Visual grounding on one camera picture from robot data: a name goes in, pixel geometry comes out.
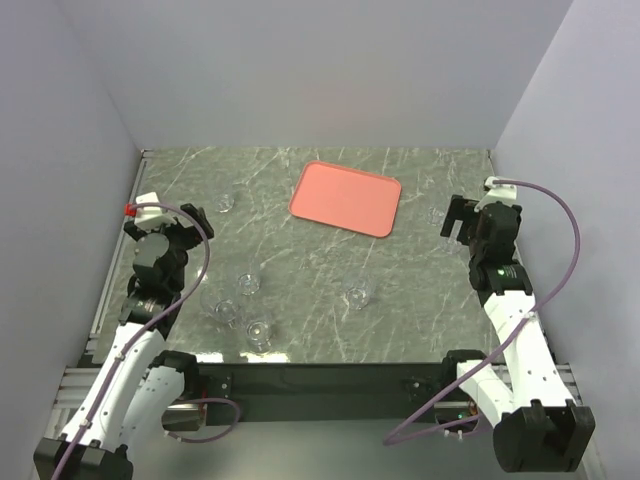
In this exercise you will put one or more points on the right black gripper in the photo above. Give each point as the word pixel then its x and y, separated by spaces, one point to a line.
pixel 461 209

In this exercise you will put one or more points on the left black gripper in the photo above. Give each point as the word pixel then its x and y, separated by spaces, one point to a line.
pixel 192 237

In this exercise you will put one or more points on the clear glass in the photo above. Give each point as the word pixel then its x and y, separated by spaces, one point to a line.
pixel 247 277
pixel 224 202
pixel 435 217
pixel 221 304
pixel 358 289
pixel 258 329

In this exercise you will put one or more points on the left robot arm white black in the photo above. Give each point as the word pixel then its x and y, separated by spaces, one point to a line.
pixel 140 378

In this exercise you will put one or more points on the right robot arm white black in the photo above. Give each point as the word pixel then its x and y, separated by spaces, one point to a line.
pixel 537 424

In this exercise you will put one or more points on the pink plastic tray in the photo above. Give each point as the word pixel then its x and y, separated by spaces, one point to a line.
pixel 346 198

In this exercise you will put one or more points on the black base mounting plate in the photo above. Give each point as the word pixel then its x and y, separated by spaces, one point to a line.
pixel 287 392

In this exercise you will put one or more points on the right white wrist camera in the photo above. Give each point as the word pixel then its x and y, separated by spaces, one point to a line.
pixel 496 192

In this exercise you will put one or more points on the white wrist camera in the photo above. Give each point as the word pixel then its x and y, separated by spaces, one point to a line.
pixel 496 192
pixel 148 218

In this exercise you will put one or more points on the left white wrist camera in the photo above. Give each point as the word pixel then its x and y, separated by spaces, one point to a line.
pixel 148 218

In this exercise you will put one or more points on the aluminium rail frame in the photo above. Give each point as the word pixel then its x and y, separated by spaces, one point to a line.
pixel 67 397

